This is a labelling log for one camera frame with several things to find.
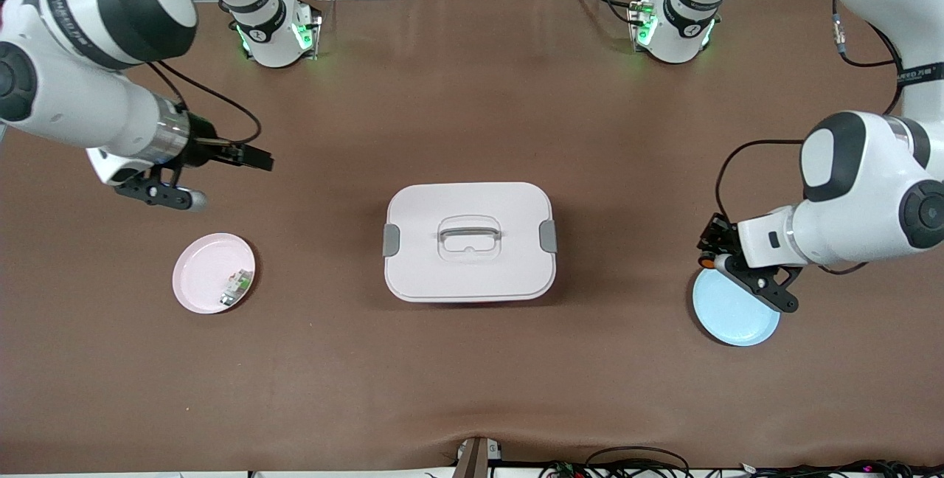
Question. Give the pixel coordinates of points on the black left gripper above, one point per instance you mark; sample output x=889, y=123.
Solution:
x=717, y=236

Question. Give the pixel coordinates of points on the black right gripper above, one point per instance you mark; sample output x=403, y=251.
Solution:
x=201, y=147

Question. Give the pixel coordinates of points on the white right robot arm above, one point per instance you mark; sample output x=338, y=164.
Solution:
x=74, y=102

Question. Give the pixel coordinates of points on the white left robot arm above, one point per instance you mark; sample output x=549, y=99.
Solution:
x=848, y=227

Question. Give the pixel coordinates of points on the white lidded storage box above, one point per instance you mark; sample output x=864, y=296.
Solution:
x=472, y=275

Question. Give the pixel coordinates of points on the light blue round plate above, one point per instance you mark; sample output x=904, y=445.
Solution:
x=730, y=319

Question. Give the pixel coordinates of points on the light pink round plate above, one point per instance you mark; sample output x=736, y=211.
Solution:
x=203, y=271

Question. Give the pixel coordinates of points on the green white battery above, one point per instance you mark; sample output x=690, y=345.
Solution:
x=236, y=286

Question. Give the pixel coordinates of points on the metal bracket at table edge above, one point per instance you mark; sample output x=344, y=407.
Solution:
x=476, y=459

